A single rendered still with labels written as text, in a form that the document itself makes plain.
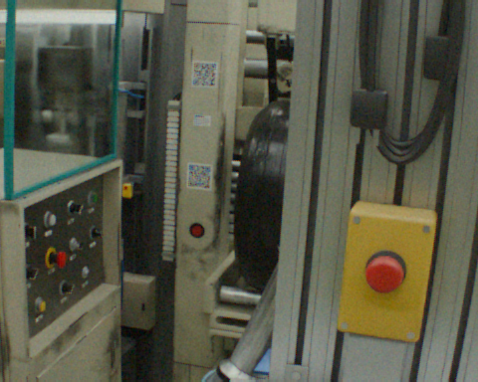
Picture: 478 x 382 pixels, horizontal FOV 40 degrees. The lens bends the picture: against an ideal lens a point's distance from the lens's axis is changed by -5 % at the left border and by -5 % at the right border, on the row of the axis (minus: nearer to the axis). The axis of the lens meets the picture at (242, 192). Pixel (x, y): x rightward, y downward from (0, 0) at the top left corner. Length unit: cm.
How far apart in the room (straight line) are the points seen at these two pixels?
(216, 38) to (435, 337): 132
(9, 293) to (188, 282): 70
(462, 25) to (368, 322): 32
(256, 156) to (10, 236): 67
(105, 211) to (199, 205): 27
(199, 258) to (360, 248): 137
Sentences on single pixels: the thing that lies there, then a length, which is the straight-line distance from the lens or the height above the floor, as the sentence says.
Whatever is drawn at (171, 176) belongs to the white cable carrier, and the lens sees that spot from 201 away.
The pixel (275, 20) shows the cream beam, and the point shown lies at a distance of 215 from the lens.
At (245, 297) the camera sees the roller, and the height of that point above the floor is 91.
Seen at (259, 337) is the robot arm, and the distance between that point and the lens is 137.
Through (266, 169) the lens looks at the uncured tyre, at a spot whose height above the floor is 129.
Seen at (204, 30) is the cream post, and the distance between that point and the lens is 193.
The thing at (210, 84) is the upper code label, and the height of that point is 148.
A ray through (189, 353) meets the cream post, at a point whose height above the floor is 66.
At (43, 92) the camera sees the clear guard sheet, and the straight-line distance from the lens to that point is 155.
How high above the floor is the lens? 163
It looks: 13 degrees down
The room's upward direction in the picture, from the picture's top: 3 degrees clockwise
